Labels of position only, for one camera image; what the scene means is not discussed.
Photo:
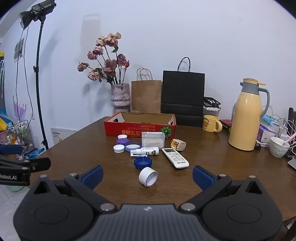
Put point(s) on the small red box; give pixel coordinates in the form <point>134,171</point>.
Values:
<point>225,124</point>

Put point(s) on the small black object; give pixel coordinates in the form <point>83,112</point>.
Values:
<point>257,146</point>

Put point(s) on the blue screw cap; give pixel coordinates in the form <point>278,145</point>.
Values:
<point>142,163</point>

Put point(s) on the white remote control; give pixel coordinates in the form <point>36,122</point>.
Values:
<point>175,158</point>

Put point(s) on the light blue packet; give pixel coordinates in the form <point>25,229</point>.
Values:
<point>268,120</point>

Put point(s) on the dried pink flowers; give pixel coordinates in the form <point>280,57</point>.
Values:
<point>109,66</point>

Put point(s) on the yellow thermos jug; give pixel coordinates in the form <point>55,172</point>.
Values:
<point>245,120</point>

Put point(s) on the white spray bottle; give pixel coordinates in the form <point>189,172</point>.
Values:
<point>148,151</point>

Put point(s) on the red cardboard box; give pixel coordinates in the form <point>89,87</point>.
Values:
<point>134,133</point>

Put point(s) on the wide white screw cap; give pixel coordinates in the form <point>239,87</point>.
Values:
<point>118,148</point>

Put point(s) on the white flat box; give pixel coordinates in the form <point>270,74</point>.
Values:
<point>62,134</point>

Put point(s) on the mottled purple ceramic vase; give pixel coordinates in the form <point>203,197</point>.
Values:
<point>120,97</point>

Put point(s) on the blue-rimmed white lid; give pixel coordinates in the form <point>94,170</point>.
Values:
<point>133,146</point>

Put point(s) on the yellow bear mug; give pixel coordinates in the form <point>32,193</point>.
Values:
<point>209,124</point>

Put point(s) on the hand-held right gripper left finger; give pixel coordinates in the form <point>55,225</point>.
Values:
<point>93,176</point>

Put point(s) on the pink spoon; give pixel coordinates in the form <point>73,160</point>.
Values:
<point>290,138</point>

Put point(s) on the white and yellow gadget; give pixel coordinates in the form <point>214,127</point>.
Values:
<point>180,144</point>

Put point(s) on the white tape roll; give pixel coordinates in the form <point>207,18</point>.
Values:
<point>144,176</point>

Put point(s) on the wooden chair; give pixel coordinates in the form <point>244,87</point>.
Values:
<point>292,113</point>

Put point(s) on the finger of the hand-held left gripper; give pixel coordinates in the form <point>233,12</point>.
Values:
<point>34,164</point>
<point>11,149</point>

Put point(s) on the brown paper bag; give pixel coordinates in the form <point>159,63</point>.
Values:
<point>145,97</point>

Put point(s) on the clear cotton swab box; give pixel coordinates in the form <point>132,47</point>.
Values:
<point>152,140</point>

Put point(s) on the black light stand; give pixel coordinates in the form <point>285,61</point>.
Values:
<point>38,69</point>

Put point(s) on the white dimpled cup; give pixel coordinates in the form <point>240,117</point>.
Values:
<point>278,148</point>

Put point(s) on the purple plastic hanger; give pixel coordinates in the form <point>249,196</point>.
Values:
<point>19,109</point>

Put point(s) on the storage rack with packets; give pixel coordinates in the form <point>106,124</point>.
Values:
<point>13,134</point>

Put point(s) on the plastic container with black clips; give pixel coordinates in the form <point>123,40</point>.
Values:
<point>211,110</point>

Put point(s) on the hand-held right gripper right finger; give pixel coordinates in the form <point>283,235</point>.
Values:
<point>203,177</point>

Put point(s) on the wall poster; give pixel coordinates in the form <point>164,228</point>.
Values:
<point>19,49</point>

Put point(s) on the grey laptop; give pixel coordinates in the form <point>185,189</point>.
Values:
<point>292,164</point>

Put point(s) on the black paper bag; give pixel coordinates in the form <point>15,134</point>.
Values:
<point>182,92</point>

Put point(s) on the black studio light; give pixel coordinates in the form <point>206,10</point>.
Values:
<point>34,11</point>

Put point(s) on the purple ridged lid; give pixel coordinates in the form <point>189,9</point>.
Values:
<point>121,141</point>

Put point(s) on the purple tissue pack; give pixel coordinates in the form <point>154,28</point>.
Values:
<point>264,134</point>

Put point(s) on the small white screw cap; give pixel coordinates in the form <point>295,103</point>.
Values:
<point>122,136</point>

